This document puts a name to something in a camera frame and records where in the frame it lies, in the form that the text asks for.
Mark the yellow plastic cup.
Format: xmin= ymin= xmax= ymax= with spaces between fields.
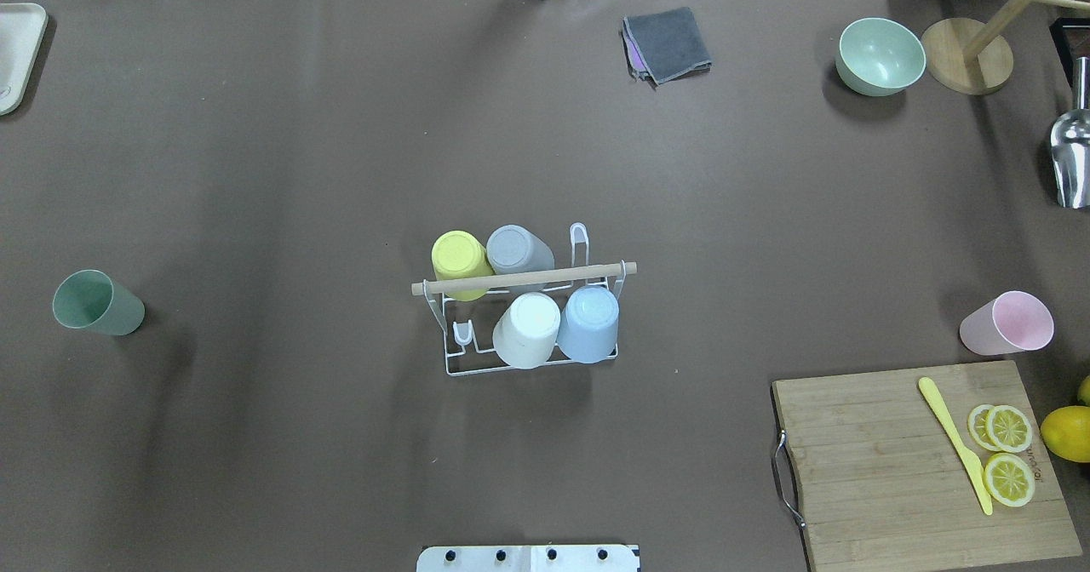
xmin=431 ymin=230 xmax=495 ymax=281

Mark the grey plastic cup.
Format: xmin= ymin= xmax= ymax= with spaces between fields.
xmin=485 ymin=226 xmax=555 ymax=276

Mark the green plastic cup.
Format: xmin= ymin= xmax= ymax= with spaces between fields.
xmin=52 ymin=269 xmax=146 ymax=336

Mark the lemon slice upper right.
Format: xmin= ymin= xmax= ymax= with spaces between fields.
xmin=984 ymin=404 xmax=1033 ymax=455

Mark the metal scoop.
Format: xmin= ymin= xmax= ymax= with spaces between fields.
xmin=1050 ymin=56 xmax=1089 ymax=209

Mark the lemon slice upper left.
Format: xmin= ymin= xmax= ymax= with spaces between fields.
xmin=967 ymin=403 xmax=1001 ymax=452

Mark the grey folded cloth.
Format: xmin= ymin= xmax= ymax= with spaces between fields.
xmin=622 ymin=7 xmax=713 ymax=86

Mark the pink plastic cup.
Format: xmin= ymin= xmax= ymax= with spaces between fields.
xmin=959 ymin=290 xmax=1055 ymax=356

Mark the whole yellow lemon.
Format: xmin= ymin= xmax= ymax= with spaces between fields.
xmin=1076 ymin=375 xmax=1090 ymax=406
xmin=1039 ymin=405 xmax=1089 ymax=463

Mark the cream plastic tray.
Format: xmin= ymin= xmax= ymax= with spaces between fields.
xmin=1 ymin=3 xmax=49 ymax=115

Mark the light blue plastic cup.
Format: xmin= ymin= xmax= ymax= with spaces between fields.
xmin=557 ymin=285 xmax=619 ymax=365

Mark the white wire cup rack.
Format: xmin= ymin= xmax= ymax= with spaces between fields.
xmin=411 ymin=222 xmax=640 ymax=377

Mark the wooden mug tree stand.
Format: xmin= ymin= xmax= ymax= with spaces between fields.
xmin=921 ymin=0 xmax=1089 ymax=95

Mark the light green bowl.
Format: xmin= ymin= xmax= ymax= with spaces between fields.
xmin=835 ymin=17 xmax=927 ymax=96

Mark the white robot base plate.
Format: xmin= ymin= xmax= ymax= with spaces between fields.
xmin=416 ymin=544 xmax=642 ymax=571

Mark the white plastic cup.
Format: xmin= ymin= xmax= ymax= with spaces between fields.
xmin=493 ymin=292 xmax=560 ymax=369

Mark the lemon slice lower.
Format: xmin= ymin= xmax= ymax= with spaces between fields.
xmin=984 ymin=452 xmax=1036 ymax=507

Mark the wooden cutting board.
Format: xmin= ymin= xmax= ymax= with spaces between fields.
xmin=772 ymin=360 xmax=1083 ymax=571

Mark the lemon slice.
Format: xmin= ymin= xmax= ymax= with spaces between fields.
xmin=984 ymin=404 xmax=1033 ymax=455
xmin=967 ymin=403 xmax=1001 ymax=452
xmin=984 ymin=452 xmax=1036 ymax=507

